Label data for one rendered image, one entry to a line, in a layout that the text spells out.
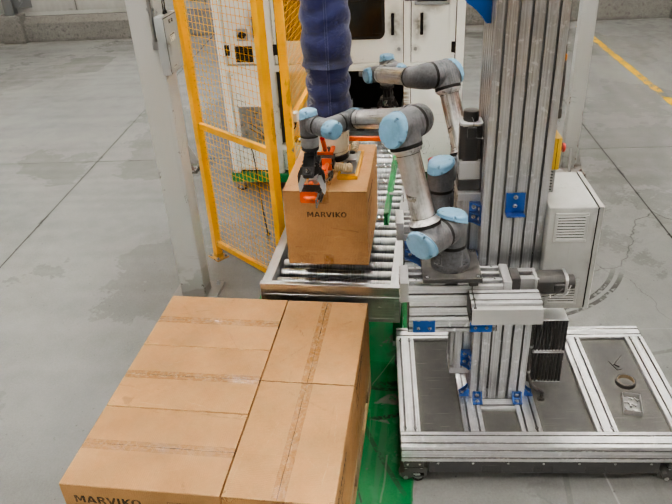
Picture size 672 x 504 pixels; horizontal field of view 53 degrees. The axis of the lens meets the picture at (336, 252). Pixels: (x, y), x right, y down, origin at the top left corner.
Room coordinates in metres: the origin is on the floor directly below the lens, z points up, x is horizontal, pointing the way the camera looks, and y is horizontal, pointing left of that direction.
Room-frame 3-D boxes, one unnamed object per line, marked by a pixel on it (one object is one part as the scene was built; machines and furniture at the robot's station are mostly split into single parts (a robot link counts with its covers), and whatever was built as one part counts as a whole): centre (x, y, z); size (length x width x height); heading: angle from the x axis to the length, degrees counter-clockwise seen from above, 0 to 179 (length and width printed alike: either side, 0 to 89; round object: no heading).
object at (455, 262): (2.21, -0.44, 1.09); 0.15 x 0.15 x 0.10
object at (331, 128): (2.50, 0.00, 1.52); 0.11 x 0.11 x 0.08; 44
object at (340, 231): (3.13, -0.01, 0.89); 0.60 x 0.40 x 0.40; 171
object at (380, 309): (2.78, 0.04, 0.48); 0.70 x 0.03 x 0.15; 81
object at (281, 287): (2.78, 0.04, 0.58); 0.70 x 0.03 x 0.06; 81
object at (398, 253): (3.88, -0.47, 0.50); 2.31 x 0.05 x 0.19; 171
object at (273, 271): (3.99, 0.17, 0.50); 2.31 x 0.05 x 0.19; 171
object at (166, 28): (3.66, 0.82, 1.62); 0.20 x 0.05 x 0.30; 171
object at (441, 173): (2.71, -0.49, 1.20); 0.13 x 0.12 x 0.14; 116
